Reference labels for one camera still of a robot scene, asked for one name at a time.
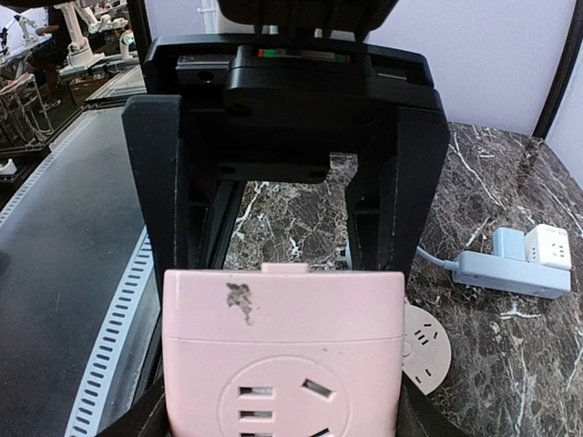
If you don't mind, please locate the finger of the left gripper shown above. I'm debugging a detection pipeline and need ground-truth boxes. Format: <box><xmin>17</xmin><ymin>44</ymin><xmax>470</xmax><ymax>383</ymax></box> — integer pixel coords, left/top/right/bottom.
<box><xmin>120</xmin><ymin>94</ymin><xmax>215</xmax><ymax>274</ymax></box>
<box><xmin>345</xmin><ymin>107</ymin><xmax>450</xmax><ymax>272</ymax></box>

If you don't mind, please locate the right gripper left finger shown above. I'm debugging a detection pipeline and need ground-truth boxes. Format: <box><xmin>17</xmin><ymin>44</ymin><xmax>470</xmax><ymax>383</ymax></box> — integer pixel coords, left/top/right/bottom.
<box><xmin>97</xmin><ymin>380</ymin><xmax>169</xmax><ymax>437</ymax></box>

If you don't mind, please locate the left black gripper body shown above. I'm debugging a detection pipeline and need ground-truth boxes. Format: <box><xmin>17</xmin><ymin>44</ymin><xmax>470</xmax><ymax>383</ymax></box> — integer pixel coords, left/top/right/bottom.
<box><xmin>144</xmin><ymin>35</ymin><xmax>445</xmax><ymax>183</ymax></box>

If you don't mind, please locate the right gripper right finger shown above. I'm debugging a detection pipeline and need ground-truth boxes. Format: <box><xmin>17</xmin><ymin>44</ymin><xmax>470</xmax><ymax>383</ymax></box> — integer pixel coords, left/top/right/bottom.
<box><xmin>399</xmin><ymin>377</ymin><xmax>467</xmax><ymax>437</ymax></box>

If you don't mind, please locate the pink round power strip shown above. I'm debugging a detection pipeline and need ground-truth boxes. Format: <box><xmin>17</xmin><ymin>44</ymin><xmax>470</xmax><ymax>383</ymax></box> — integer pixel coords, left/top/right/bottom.
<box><xmin>403</xmin><ymin>304</ymin><xmax>452</xmax><ymax>395</ymax></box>

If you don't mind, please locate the blue cube plug adapter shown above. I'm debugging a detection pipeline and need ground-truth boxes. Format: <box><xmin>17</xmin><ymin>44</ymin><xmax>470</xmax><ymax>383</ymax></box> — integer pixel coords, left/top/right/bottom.
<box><xmin>492</xmin><ymin>227</ymin><xmax>527</xmax><ymax>261</ymax></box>

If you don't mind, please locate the blue power strip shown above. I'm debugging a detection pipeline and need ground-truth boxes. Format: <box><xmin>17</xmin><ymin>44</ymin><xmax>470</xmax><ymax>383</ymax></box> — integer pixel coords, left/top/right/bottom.
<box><xmin>452</xmin><ymin>251</ymin><xmax>571</xmax><ymax>300</ymax></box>

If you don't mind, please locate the pink cube socket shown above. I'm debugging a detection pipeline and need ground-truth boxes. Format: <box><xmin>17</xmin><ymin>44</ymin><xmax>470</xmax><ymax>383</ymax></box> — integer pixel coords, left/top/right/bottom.
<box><xmin>162</xmin><ymin>263</ymin><xmax>404</xmax><ymax>436</ymax></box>

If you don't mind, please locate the white cube socket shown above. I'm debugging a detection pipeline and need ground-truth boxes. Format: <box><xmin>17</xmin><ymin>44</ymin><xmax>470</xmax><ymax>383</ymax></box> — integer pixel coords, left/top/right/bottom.
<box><xmin>525</xmin><ymin>224</ymin><xmax>572</xmax><ymax>270</ymax></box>

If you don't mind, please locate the black front table rail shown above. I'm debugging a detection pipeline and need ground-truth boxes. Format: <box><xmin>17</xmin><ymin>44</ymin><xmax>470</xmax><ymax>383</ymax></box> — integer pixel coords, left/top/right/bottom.
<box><xmin>136</xmin><ymin>181</ymin><xmax>246</xmax><ymax>395</ymax></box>

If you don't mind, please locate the grey slotted cable duct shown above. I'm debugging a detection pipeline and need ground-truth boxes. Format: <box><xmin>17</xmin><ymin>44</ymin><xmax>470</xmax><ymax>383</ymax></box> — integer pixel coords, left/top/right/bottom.
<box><xmin>1</xmin><ymin>111</ymin><xmax>144</xmax><ymax>436</ymax></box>

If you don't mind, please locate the left black frame post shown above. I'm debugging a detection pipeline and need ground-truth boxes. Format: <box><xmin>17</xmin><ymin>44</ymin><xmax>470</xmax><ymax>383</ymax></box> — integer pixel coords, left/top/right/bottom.
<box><xmin>532</xmin><ymin>0</ymin><xmax>582</xmax><ymax>138</ymax></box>

